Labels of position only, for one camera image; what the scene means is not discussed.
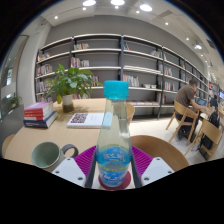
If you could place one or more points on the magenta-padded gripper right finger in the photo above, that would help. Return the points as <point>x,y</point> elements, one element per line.
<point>156,170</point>

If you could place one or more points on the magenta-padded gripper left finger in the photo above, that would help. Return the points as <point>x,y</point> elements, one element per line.
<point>68,170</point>

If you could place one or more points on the clear bottle with teal cap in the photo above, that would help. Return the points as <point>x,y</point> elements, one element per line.
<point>113,140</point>

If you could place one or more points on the wooden chair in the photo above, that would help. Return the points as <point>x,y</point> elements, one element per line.
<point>208,128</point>
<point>160,148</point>
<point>8,145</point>
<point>130,111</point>
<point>180,111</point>

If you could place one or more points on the green patterned ceramic mug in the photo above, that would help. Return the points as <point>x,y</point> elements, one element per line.
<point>46,155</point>

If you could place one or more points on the flat round red coaster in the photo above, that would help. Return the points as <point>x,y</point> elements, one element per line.
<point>127,181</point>

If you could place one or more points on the dark blue book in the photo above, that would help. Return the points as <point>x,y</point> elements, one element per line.
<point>41,124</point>

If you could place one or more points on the white book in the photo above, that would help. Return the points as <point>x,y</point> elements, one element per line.
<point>86,120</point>

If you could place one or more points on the red book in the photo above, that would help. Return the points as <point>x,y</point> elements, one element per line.
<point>40,115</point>

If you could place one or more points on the pink book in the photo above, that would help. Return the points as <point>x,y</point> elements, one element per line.
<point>38,106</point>

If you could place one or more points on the black backpack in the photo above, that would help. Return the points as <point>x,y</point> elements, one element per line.
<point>213,120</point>

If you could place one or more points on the person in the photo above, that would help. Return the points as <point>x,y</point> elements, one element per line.
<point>185,96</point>
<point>213,101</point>

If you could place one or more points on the open laptop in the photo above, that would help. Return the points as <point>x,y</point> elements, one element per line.
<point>201,101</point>

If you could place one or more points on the small green ledge plant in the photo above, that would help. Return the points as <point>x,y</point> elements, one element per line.
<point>14,100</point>

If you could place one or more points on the green potted plant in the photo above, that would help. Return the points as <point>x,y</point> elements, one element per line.
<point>70,81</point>

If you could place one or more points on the grey bookshelf unit with books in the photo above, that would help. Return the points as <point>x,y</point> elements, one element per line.
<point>100,58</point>

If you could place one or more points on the round ceiling lights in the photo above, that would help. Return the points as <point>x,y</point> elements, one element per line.
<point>117,2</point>

